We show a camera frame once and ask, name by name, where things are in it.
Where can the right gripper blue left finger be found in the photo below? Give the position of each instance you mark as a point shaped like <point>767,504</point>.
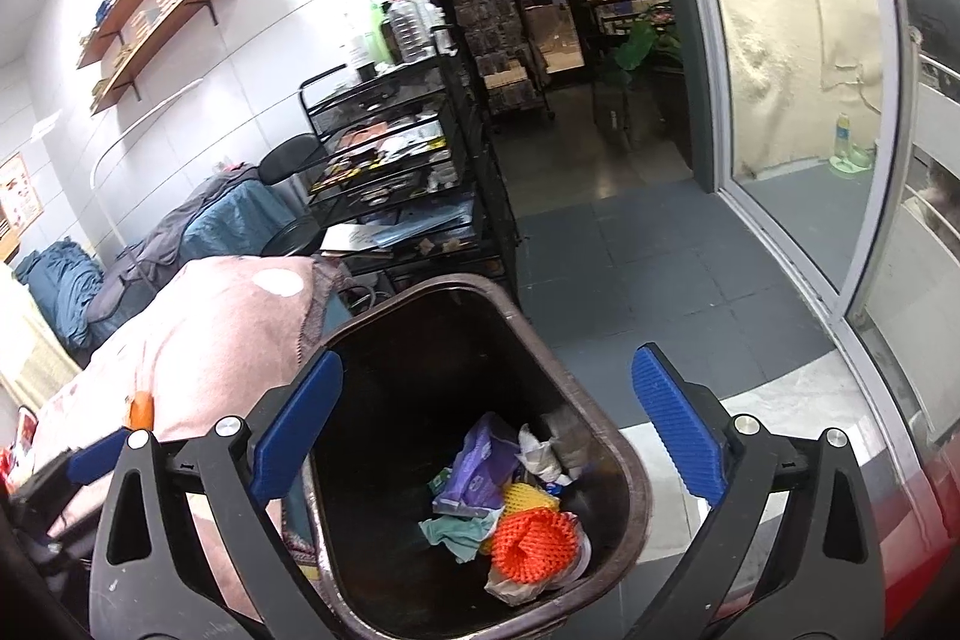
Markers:
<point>149,575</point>

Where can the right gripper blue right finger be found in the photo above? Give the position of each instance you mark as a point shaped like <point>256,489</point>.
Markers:
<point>824,576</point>

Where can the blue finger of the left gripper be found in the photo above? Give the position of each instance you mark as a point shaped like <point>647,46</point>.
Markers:
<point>89,464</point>

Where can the orange foam fruit net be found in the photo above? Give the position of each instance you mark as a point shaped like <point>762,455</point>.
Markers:
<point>534,546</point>

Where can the teal tissue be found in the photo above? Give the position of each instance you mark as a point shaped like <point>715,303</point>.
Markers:
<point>462,536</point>

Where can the yellow foam fruit net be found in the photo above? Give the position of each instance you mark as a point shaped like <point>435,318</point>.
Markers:
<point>519,497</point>

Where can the purple plastic wrapper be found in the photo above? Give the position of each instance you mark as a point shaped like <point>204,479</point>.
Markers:
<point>479,472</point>

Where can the dark brown trash bin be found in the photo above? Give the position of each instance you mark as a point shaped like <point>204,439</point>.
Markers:
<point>439,384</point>

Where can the red decoration pile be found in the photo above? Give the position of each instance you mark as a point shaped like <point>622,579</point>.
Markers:
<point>17,459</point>

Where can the pink polka dot blanket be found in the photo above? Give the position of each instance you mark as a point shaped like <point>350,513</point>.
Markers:
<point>213,342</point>

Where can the massage bed with blue cover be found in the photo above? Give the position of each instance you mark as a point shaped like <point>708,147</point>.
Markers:
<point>232,214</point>

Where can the black salon stool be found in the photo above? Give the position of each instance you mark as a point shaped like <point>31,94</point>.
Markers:
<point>285,169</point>

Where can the black mesh trolley cart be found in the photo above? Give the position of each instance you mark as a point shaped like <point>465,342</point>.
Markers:
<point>406,180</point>

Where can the green pump bottle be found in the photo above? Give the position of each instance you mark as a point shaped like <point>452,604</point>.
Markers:
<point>379,49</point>

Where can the clear pump bottle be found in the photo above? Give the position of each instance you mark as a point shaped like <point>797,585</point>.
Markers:
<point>410,33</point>

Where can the green potted plant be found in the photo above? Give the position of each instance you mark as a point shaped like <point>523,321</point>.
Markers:
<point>649,45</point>

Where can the glass sliding door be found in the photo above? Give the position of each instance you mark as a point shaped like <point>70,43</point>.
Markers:
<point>839,134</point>

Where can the lower wooden wall shelf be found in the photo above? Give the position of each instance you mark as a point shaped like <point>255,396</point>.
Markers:
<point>134,59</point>

